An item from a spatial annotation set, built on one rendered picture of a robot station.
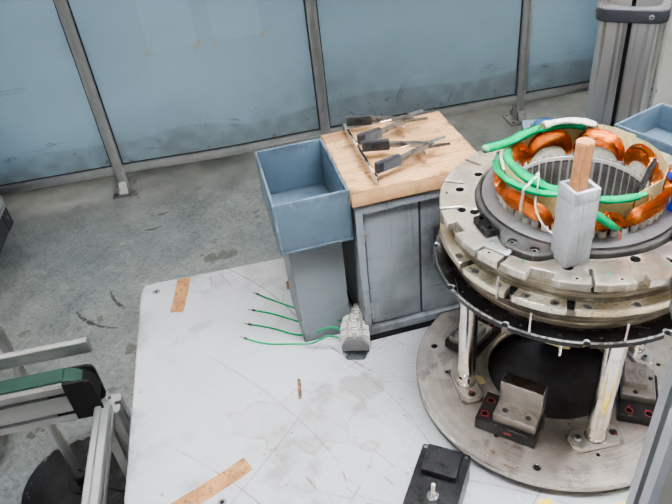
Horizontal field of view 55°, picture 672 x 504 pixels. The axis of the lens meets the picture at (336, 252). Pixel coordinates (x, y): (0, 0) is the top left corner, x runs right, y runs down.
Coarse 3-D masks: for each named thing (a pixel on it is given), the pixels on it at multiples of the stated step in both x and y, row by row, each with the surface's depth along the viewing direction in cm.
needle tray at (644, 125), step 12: (648, 108) 98; (660, 108) 99; (624, 120) 95; (636, 120) 97; (648, 120) 99; (660, 120) 100; (636, 132) 92; (648, 132) 100; (660, 132) 100; (660, 144) 90
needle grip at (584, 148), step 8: (576, 144) 59; (584, 144) 58; (592, 144) 58; (576, 152) 59; (584, 152) 59; (592, 152) 59; (576, 160) 60; (584, 160) 59; (576, 168) 60; (584, 168) 60; (576, 176) 60; (584, 176) 60; (576, 184) 61; (584, 184) 61
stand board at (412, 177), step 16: (432, 112) 104; (368, 128) 102; (416, 128) 100; (432, 128) 99; (448, 128) 99; (336, 144) 98; (464, 144) 94; (336, 160) 94; (352, 160) 94; (368, 160) 93; (416, 160) 92; (432, 160) 92; (448, 160) 91; (352, 176) 90; (368, 176) 90; (384, 176) 89; (400, 176) 89; (416, 176) 88; (432, 176) 88; (352, 192) 87; (368, 192) 87; (384, 192) 88; (400, 192) 88; (416, 192) 89
